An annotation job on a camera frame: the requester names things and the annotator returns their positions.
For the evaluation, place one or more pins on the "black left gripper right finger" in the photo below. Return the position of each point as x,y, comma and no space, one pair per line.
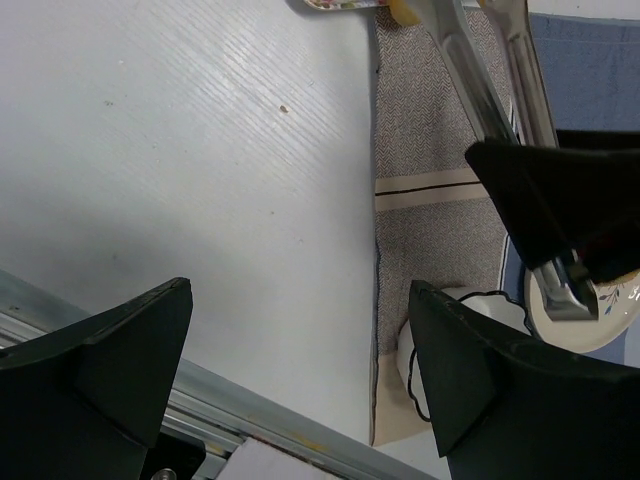
536,411

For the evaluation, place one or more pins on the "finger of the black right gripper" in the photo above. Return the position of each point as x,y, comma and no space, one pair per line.
605,226
540,194

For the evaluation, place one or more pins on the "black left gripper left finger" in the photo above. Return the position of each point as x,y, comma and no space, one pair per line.
87,401

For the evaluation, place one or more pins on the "metal bread tongs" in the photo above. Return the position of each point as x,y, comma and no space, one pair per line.
567,291

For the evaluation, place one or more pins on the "long twisted bread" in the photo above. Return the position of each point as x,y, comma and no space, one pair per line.
402,14

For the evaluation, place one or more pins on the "white scalloped bowl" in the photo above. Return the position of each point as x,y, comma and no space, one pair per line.
440,336

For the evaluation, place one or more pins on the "patchwork blue grey placemat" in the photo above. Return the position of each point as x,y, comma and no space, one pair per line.
433,222

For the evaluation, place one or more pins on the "blue and cream plate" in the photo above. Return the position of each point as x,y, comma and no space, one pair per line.
618,307

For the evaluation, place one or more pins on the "aluminium table front rail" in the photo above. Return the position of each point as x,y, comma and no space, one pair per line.
206,406

